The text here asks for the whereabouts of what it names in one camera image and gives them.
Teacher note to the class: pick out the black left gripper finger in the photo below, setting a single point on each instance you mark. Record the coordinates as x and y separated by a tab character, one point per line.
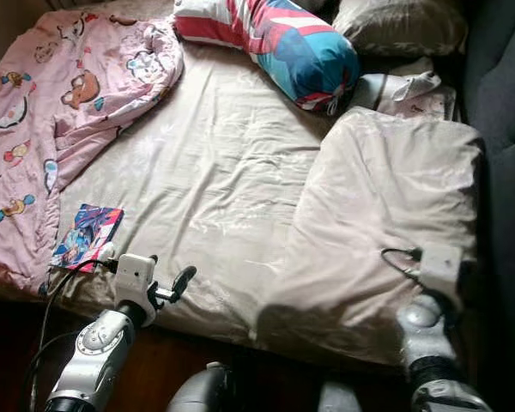
186	276

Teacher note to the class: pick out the colourful cartoon book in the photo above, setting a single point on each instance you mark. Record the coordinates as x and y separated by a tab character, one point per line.
86	239

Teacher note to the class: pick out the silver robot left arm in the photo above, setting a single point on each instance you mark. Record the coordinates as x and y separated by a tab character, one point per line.
99	348

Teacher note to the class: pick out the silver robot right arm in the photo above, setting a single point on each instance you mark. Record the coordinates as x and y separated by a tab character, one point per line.
425	330

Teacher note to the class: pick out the beige bed sheet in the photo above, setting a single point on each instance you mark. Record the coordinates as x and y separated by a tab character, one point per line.
232	172

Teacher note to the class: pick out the beige folded blanket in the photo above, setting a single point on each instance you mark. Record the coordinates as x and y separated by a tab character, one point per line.
369	215

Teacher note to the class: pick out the grey robot right leg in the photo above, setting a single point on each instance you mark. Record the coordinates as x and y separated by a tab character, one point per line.
341	397

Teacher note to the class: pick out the pink cartoon print quilt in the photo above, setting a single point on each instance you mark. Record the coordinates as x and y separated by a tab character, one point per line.
51	129

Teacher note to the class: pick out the red white blue bolster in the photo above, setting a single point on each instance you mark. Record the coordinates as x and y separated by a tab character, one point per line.
300	51

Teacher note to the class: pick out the white crumpled cloth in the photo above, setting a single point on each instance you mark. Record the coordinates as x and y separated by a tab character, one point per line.
403	90

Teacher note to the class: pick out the beige pillow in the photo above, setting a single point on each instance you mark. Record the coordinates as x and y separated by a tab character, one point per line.
403	30

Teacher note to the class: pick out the dark grey upholstered armchair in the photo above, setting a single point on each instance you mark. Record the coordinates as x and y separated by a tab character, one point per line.
502	129

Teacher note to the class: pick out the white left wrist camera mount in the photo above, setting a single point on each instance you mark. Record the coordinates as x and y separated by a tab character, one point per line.
136	276

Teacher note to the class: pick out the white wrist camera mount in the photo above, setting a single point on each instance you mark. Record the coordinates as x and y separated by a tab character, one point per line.
136	276
442	266

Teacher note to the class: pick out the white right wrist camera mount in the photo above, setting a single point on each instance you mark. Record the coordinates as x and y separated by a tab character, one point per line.
442	266

